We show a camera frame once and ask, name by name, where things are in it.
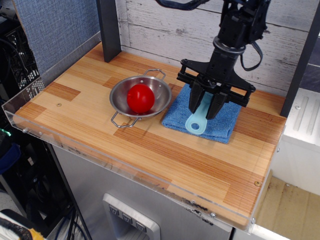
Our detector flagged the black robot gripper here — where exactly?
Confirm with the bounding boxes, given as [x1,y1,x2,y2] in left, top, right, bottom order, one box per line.
[177,37,256,120]

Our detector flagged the light blue dish brush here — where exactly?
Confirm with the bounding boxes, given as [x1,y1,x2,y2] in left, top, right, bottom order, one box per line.
[185,92,213,135]

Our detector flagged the steel bowl with wire handles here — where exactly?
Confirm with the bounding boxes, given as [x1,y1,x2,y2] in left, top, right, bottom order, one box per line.
[109,69,172,128]

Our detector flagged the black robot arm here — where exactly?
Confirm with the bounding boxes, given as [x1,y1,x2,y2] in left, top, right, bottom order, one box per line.
[177,0,270,120]

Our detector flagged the folded blue towel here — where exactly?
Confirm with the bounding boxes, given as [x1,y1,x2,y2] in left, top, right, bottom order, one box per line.
[162,84,241,144]

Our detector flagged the red tomato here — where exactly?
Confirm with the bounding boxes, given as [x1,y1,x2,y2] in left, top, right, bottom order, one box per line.
[126,83,155,114]

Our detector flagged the white ridged block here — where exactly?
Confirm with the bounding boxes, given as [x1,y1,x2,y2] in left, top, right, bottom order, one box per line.
[284,88,320,147]

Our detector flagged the clear acrylic table guard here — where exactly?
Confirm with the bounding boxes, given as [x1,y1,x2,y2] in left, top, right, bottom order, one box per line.
[3,44,286,230]

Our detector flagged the stainless steel cabinet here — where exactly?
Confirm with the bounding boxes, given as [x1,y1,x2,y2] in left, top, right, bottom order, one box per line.
[53,146,233,240]

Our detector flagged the black plastic crate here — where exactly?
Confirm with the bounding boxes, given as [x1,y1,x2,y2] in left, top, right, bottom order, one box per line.
[0,20,40,93]

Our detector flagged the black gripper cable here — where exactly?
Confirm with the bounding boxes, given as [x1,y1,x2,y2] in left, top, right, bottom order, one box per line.
[239,41,264,72]

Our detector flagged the dark grey right post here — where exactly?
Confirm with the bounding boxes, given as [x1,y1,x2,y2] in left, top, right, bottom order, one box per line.
[280,3,320,118]

